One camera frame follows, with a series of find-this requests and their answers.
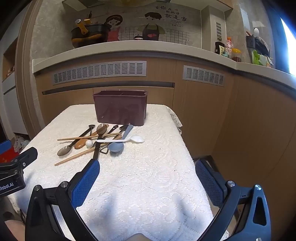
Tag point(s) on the short grey vent grille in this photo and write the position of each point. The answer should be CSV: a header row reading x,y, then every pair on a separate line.
x,y
203,75

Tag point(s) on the green packet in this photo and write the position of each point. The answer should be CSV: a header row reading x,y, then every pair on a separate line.
x,y
259,59

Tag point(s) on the wooden chopstick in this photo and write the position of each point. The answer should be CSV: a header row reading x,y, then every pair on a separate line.
x,y
71,158
76,138

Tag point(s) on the small white ball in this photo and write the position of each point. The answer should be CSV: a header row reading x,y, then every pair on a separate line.
x,y
89,144

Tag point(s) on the maroon utensil holder box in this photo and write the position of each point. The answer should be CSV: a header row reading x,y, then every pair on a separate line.
x,y
120,107

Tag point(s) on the blue spoon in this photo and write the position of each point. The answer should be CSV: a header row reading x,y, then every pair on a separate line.
x,y
115,147

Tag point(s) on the clear bottle orange cap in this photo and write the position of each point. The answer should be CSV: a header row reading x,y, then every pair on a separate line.
x,y
229,45

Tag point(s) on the small white wall vent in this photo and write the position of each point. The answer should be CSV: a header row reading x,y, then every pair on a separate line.
x,y
218,30

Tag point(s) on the dark sauce bottle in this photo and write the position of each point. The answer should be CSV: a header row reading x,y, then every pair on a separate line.
x,y
219,48

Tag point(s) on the jar with yellow lid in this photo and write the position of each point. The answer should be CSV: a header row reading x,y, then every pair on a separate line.
x,y
236,55

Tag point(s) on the black and yellow pot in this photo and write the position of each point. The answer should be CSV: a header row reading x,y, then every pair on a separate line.
x,y
89,36

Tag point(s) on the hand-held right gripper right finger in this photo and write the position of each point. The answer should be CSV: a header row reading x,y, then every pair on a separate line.
x,y
209,185

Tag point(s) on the long grey vent grille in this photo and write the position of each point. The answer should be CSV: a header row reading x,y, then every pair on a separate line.
x,y
99,71

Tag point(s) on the red box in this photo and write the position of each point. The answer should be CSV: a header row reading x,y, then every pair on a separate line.
x,y
7,155

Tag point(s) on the cartoon wall poster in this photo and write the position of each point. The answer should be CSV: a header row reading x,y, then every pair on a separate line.
x,y
150,20

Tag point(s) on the white egg-shaped object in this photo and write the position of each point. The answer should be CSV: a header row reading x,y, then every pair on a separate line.
x,y
256,31

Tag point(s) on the white plastic spoon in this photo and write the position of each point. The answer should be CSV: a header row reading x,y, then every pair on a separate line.
x,y
137,138

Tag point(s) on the bright window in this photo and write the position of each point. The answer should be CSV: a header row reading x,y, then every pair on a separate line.
x,y
289,48

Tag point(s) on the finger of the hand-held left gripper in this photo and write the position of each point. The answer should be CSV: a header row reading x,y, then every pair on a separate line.
x,y
4,146
29,155

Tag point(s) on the white shelf unit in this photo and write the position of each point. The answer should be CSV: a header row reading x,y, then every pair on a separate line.
x,y
10,92

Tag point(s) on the grey utensil rack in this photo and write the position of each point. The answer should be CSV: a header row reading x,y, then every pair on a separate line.
x,y
254,42

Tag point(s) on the crumpled printed bag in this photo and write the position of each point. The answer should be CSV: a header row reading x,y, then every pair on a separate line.
x,y
22,143

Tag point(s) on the white lace tablecloth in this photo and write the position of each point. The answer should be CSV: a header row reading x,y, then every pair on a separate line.
x,y
143,178

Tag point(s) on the wooden spoon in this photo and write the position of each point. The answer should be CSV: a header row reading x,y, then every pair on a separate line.
x,y
79,143

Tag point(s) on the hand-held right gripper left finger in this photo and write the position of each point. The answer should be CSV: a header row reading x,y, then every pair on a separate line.
x,y
85,183

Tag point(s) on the beige kitchen countertop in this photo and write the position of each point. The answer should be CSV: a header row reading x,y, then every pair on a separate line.
x,y
129,49

